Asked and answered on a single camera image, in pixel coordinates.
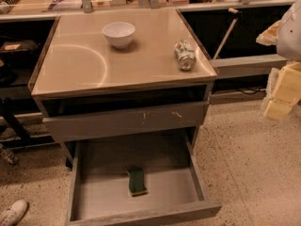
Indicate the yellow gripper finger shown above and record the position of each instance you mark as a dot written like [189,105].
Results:
[283,91]
[269,36]

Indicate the green and yellow sponge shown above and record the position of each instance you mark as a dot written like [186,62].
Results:
[137,181]

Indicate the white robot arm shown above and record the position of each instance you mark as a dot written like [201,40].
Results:
[289,34]

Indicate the grey drawer cabinet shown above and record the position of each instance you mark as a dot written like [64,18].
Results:
[82,73]

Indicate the grey top drawer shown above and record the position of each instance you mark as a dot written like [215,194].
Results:
[126,121]

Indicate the open grey middle drawer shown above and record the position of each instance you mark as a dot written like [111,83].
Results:
[149,179]

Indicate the grey low shelf beam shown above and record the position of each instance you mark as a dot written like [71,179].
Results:
[247,65]

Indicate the silver soda can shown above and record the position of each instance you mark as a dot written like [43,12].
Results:
[185,55]

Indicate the white ceramic bowl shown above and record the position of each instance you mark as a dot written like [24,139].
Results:
[119,34]

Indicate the black bag on shelf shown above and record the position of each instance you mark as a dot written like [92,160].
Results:
[20,54]

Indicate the white sneaker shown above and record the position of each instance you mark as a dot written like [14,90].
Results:
[12,215]

